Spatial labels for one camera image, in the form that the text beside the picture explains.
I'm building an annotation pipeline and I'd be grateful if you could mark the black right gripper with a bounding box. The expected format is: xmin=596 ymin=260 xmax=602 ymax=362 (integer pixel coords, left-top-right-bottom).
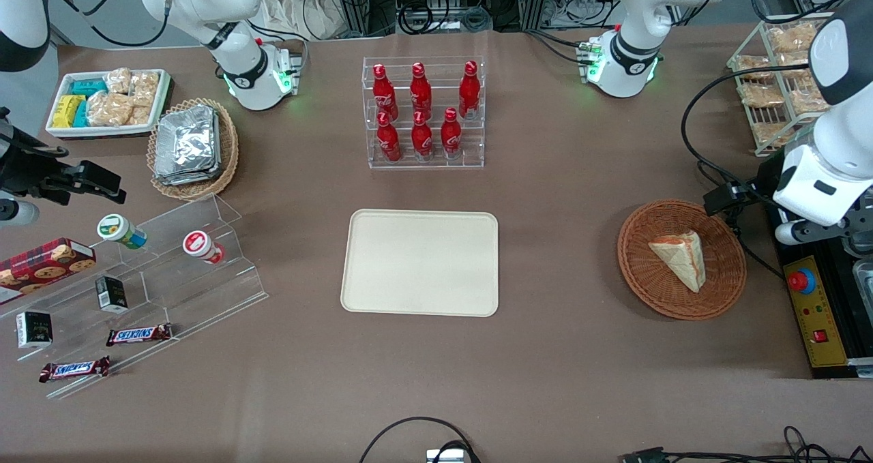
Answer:
xmin=0 ymin=128 xmax=128 ymax=206

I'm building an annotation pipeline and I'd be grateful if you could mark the triangular sandwich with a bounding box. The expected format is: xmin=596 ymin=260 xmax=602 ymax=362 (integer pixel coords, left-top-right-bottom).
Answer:
xmin=647 ymin=229 xmax=707 ymax=294

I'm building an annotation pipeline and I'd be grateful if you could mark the white rectangular snack tray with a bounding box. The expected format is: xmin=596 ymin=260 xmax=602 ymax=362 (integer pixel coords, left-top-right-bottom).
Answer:
xmin=45 ymin=68 xmax=172 ymax=140

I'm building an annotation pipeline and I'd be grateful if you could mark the round brown wicker basket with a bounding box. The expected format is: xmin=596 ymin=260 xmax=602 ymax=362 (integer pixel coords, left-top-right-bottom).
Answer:
xmin=617 ymin=199 xmax=748 ymax=321

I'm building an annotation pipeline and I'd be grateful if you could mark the oval light wicker basket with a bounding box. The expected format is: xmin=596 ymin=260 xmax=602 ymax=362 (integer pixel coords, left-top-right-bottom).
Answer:
xmin=147 ymin=98 xmax=240 ymax=201

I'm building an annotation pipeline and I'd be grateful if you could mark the beige rectangular tray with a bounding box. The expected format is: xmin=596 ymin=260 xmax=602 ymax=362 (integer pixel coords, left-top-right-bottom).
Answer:
xmin=340 ymin=209 xmax=499 ymax=318

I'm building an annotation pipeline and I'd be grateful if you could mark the green lid cup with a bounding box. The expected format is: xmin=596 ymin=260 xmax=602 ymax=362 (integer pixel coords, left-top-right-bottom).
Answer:
xmin=97 ymin=213 xmax=148 ymax=250

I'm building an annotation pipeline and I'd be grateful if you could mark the yellow snack packet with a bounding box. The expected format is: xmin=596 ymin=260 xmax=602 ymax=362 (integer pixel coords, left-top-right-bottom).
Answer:
xmin=52 ymin=95 xmax=86 ymax=129

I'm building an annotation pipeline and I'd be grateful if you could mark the clear bag fried snack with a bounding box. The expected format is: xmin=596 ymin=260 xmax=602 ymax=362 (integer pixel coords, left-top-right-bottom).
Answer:
xmin=778 ymin=51 xmax=814 ymax=76
xmin=752 ymin=121 xmax=814 ymax=147
xmin=739 ymin=83 xmax=786 ymax=108
xmin=790 ymin=85 xmax=831 ymax=115
xmin=736 ymin=55 xmax=775 ymax=82
xmin=768 ymin=23 xmax=820 ymax=55

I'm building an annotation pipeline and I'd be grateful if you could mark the silver foil pack stack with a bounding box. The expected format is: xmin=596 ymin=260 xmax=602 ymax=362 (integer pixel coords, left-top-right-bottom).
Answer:
xmin=153 ymin=104 xmax=223 ymax=187

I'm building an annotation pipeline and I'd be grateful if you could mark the red tartan cookie box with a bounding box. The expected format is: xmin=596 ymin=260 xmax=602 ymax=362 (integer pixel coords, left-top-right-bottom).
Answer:
xmin=0 ymin=237 xmax=98 ymax=305

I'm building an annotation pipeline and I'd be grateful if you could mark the small black carton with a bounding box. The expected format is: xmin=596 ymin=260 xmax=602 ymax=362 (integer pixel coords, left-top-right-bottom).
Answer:
xmin=16 ymin=311 xmax=54 ymax=350
xmin=95 ymin=275 xmax=130 ymax=314

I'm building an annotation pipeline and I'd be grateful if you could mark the red emergency stop button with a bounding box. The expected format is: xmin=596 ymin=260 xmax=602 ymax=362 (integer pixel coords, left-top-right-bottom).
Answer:
xmin=788 ymin=268 xmax=818 ymax=296

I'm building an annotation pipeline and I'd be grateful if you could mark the red lid cup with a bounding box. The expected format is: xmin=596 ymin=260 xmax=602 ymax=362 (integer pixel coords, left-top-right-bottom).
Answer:
xmin=182 ymin=230 xmax=226 ymax=265

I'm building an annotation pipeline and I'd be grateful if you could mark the clear acrylic stepped display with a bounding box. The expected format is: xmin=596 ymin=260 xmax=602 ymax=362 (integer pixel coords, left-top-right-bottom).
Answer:
xmin=0 ymin=194 xmax=269 ymax=401

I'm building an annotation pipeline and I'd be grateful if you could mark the brown snickers bar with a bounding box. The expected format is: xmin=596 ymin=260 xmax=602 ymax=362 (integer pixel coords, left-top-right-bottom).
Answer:
xmin=39 ymin=356 xmax=111 ymax=384
xmin=106 ymin=323 xmax=174 ymax=348

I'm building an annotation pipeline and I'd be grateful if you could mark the black box yellow control panel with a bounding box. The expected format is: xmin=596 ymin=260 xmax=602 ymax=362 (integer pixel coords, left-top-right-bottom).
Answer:
xmin=757 ymin=156 xmax=873 ymax=380

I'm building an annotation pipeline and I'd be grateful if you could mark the steel food container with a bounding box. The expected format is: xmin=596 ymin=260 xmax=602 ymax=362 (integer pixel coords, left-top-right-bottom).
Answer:
xmin=853 ymin=258 xmax=873 ymax=303

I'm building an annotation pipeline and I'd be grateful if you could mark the beige cloth bag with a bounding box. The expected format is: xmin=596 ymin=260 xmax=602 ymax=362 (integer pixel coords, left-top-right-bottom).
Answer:
xmin=261 ymin=0 xmax=350 ymax=41

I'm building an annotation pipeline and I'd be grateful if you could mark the red cola bottle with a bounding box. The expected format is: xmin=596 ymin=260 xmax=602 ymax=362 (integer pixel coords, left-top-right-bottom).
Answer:
xmin=376 ymin=112 xmax=402 ymax=163
xmin=441 ymin=107 xmax=463 ymax=160
xmin=411 ymin=110 xmax=434 ymax=162
xmin=372 ymin=63 xmax=399 ymax=119
xmin=458 ymin=61 xmax=482 ymax=120
xmin=410 ymin=62 xmax=433 ymax=119

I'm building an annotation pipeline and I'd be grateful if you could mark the clear acrylic bottle rack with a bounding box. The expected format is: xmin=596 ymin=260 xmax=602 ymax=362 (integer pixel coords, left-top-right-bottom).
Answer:
xmin=362 ymin=56 xmax=486 ymax=170

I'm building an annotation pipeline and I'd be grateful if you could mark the black knotted table cable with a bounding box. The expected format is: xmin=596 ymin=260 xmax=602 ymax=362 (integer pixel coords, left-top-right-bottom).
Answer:
xmin=697 ymin=161 xmax=785 ymax=280

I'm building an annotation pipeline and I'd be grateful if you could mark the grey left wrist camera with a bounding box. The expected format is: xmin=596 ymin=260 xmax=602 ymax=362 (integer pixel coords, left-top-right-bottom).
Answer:
xmin=776 ymin=220 xmax=848 ymax=247

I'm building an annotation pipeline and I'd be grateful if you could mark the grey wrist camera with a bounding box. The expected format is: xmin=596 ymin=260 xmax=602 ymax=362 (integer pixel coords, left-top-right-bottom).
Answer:
xmin=776 ymin=220 xmax=848 ymax=247
xmin=0 ymin=199 xmax=40 ymax=227

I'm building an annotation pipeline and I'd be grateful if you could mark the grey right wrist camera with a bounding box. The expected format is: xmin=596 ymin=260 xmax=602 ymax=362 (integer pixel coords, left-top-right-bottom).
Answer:
xmin=0 ymin=199 xmax=40 ymax=227

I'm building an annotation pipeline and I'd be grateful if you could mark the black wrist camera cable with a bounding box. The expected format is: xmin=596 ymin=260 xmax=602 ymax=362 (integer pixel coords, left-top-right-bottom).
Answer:
xmin=680 ymin=64 xmax=814 ymax=201

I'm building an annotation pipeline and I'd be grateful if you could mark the white wire rack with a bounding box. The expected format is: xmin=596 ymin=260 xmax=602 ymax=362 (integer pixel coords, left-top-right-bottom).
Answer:
xmin=726 ymin=13 xmax=841 ymax=158

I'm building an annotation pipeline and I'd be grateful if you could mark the black cable with connector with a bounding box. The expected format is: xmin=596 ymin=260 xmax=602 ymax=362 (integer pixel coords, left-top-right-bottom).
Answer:
xmin=617 ymin=425 xmax=873 ymax=463

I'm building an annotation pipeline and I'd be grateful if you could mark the black looped cable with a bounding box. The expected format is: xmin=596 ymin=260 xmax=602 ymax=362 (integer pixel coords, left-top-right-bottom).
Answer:
xmin=359 ymin=417 xmax=482 ymax=463

